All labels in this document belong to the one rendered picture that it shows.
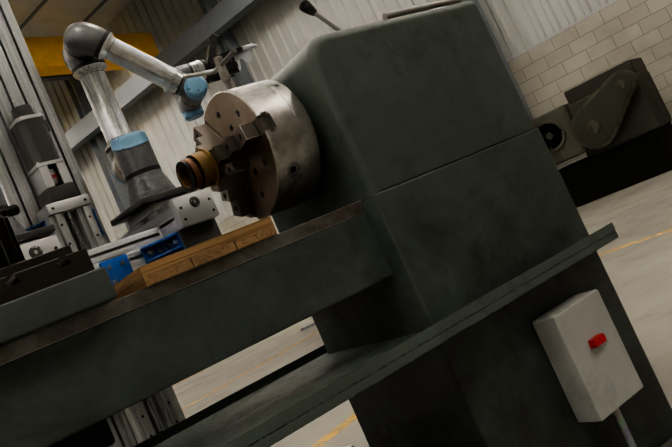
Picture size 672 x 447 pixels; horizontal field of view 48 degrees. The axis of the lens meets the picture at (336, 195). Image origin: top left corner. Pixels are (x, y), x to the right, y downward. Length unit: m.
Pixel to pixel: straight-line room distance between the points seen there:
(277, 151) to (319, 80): 0.19
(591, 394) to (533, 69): 10.49
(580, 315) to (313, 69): 0.85
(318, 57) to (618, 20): 10.17
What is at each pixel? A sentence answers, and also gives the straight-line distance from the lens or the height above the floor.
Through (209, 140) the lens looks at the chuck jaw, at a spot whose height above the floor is 1.14.
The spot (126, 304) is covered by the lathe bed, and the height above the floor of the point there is 0.85.
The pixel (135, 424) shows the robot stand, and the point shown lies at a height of 0.57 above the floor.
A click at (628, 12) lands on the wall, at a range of 11.75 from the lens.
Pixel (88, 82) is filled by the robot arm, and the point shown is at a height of 1.63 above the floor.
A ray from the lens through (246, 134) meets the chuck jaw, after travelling 1.69.
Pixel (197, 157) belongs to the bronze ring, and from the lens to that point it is 1.73.
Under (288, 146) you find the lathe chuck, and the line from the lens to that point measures 1.70.
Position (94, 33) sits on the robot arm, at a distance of 2.58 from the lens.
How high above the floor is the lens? 0.78
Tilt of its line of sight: 4 degrees up
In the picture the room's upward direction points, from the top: 24 degrees counter-clockwise
